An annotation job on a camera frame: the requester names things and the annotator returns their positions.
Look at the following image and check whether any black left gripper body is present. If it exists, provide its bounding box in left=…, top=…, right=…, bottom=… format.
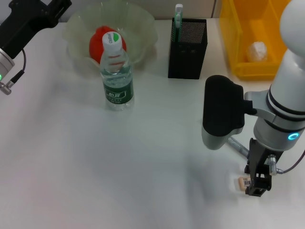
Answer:
left=0, top=0, right=57, bottom=59

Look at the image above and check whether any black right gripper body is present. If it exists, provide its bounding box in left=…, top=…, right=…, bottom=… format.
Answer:
left=244, top=137, right=281, bottom=176

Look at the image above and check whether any beige eraser with barcode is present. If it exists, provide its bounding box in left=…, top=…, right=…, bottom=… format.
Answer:
left=238, top=176, right=251, bottom=191

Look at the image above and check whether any red-orange fruit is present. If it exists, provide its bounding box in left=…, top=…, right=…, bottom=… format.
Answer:
left=89, top=25, right=127, bottom=65

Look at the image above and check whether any clear water bottle green label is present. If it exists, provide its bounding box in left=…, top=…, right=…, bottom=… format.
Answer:
left=99, top=32, right=134, bottom=112

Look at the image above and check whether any white paper ball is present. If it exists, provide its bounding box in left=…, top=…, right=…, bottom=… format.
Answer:
left=246, top=42, right=267, bottom=62

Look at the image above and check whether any green utility knife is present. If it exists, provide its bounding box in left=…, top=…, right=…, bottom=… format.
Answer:
left=174, top=3, right=183, bottom=42

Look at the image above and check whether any grey marker pen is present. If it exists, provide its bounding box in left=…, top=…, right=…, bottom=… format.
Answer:
left=227, top=137, right=251, bottom=159

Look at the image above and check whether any translucent green fruit bowl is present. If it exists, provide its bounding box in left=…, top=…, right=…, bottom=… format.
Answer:
left=62, top=1, right=159, bottom=77

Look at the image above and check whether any black mesh pen holder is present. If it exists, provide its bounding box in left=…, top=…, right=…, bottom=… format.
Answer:
left=167, top=18, right=208, bottom=79

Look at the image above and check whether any yellow plastic bin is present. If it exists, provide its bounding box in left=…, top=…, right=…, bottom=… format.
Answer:
left=219, top=0, right=289, bottom=81

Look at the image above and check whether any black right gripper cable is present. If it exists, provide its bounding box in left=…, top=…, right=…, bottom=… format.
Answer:
left=265, top=150, right=305, bottom=176

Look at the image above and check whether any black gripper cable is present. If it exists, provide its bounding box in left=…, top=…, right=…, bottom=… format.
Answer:
left=265, top=150, right=305, bottom=176
left=0, top=49, right=26, bottom=96

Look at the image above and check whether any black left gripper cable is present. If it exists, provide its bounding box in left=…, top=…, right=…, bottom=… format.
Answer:
left=0, top=49, right=26, bottom=96

